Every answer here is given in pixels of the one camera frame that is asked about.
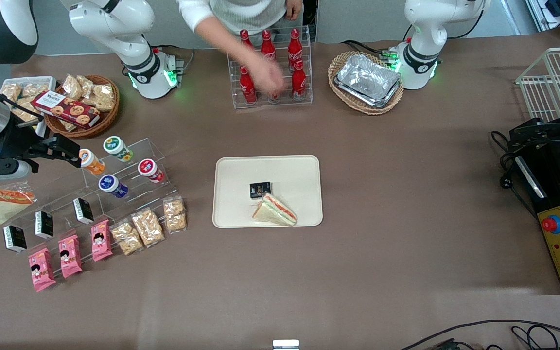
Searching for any green gum bottle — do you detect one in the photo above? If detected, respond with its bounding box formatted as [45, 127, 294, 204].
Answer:
[103, 136, 134, 162]

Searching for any person right forearm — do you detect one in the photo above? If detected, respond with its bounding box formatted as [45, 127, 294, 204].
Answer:
[195, 16, 261, 66]

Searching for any orange gum bottle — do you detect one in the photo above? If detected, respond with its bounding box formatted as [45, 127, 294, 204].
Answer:
[79, 148, 106, 175]

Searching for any blue gum bottle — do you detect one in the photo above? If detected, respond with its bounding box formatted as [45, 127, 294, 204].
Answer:
[98, 175, 129, 199]

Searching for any clear tray of snack bags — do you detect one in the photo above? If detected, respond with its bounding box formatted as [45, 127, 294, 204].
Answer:
[0, 77, 58, 138]

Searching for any red gum bottle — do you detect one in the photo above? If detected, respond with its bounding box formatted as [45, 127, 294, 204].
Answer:
[138, 158, 165, 184]

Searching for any aluminium foil tray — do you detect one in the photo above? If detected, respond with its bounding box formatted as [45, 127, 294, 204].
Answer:
[337, 54, 401, 100]
[334, 73, 402, 108]

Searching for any cream plastic tray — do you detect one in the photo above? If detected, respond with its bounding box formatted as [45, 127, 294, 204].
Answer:
[212, 155, 324, 228]

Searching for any person right hand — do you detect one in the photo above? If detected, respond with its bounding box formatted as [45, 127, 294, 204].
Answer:
[245, 51, 286, 96]

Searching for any person left hand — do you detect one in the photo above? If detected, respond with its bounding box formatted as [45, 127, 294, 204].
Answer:
[285, 0, 304, 21]

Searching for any clear acrylic tiered stand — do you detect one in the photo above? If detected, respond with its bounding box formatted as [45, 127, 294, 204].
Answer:
[15, 138, 178, 258]

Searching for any red cookie box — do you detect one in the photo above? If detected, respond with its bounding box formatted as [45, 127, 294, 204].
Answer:
[31, 91, 101, 129]

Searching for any dark brown wicker basket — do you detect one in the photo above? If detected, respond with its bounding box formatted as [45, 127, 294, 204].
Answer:
[44, 74, 120, 139]

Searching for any black tissue pack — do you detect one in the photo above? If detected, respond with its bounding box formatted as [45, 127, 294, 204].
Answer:
[35, 210, 54, 240]
[73, 197, 95, 225]
[3, 225, 28, 254]
[249, 182, 272, 200]

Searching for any black sealing machine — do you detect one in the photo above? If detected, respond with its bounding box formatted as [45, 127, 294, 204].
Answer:
[508, 117, 560, 295]

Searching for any wrapped triangle sandwich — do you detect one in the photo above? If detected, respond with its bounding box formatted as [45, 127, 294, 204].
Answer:
[252, 192, 298, 227]
[0, 187, 36, 230]

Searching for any pink snack pack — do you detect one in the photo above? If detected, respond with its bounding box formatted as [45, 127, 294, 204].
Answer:
[90, 219, 114, 262]
[58, 234, 83, 279]
[28, 247, 57, 292]

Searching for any clear nut bar packet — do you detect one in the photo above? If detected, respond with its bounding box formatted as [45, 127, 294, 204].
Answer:
[131, 208, 165, 247]
[163, 196, 187, 233]
[111, 219, 144, 256]

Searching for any light woven wicker basket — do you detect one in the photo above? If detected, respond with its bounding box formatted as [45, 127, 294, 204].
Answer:
[328, 51, 404, 116]

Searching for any person body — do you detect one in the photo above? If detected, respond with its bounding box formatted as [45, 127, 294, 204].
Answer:
[178, 0, 290, 35]

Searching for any clear acrylic bottle rack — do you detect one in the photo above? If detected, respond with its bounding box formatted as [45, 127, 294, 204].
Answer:
[227, 27, 313, 110]

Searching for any black power cable with plug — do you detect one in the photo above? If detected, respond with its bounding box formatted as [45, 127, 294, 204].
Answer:
[490, 130, 538, 219]

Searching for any white wire basket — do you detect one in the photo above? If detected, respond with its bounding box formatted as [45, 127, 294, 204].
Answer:
[516, 46, 560, 122]

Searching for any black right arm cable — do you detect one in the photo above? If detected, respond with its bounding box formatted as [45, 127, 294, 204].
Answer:
[0, 70, 45, 122]

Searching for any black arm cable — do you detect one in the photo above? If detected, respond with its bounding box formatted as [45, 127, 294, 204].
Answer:
[0, 70, 45, 122]
[448, 7, 486, 39]

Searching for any aluminium frame shelf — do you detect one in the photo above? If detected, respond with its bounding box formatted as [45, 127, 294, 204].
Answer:
[525, 0, 560, 35]

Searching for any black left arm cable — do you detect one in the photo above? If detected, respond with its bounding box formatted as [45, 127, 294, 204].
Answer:
[448, 7, 486, 39]

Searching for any right base cable bundle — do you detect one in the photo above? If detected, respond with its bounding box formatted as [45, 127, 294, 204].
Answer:
[153, 45, 195, 86]

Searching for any black left base cable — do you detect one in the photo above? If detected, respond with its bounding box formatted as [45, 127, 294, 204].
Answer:
[341, 40, 397, 60]

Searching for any long black cable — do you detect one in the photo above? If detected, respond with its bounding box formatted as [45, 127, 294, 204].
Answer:
[399, 319, 560, 350]

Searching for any coiled black cable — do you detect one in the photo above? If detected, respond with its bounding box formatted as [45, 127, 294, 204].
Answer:
[511, 325, 560, 350]

